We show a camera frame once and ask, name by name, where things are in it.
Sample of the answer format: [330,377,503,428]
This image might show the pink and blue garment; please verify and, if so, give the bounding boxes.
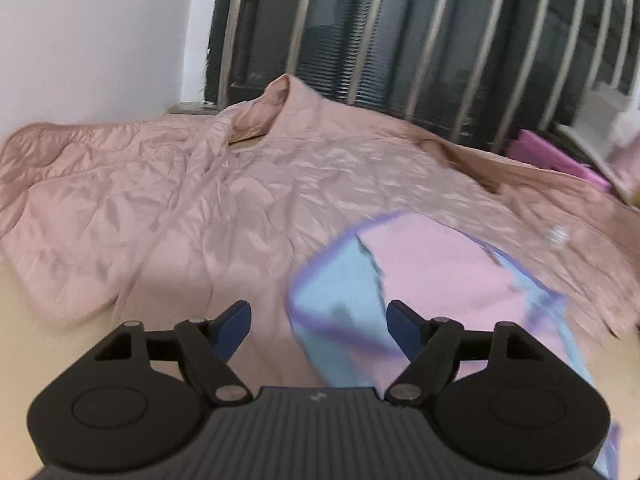
[286,211,624,480]

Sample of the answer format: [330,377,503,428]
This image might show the pink quilted jacket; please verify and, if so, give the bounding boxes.
[0,74,640,390]

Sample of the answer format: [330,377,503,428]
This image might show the magenta flat box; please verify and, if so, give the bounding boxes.
[505,129,614,194]

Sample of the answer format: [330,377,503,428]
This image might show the stack of white boxes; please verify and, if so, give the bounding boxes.
[572,81,640,147]

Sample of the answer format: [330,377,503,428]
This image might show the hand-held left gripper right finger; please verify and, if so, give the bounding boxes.
[385,299,547,406]

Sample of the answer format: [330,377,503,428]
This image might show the dark window with metal bars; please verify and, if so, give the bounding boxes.
[202,0,640,157]

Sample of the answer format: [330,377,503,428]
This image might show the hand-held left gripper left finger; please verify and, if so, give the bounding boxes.
[94,299,253,407]

